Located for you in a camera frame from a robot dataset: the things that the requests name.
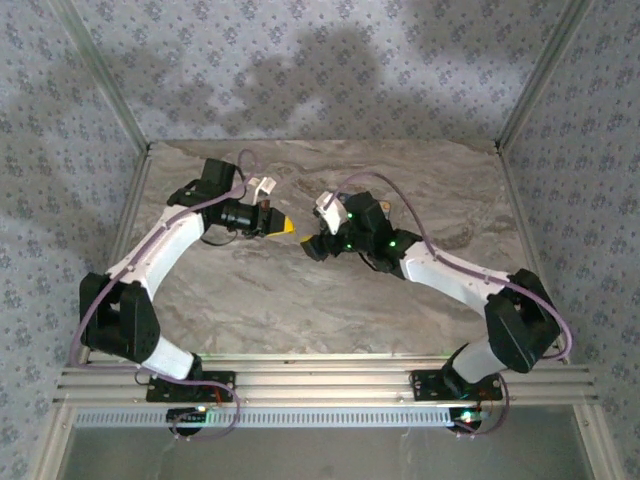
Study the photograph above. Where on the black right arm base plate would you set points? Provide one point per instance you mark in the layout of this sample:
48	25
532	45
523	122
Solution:
425	385

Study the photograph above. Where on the left controller board green light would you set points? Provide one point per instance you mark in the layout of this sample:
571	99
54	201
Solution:
187	414

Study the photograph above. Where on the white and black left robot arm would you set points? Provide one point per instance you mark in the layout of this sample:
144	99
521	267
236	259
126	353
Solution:
170	240

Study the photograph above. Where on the aluminium frame beam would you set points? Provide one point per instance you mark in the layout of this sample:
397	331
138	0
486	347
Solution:
325	380

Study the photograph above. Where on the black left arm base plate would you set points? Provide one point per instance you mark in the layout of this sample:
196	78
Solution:
220	386

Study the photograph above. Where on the right controller board green light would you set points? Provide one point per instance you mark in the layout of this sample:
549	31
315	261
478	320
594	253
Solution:
470	416

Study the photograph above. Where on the controller board green light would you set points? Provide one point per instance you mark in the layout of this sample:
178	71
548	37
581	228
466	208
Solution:
187	414
470	416

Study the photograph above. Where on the brass padlock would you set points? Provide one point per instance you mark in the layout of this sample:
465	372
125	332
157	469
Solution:
384	204

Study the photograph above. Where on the aluminium frame leg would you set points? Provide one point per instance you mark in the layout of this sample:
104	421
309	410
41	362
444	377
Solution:
595	440
52	440

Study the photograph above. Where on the aluminium corner post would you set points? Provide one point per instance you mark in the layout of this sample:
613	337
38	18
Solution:
107	85
542	75

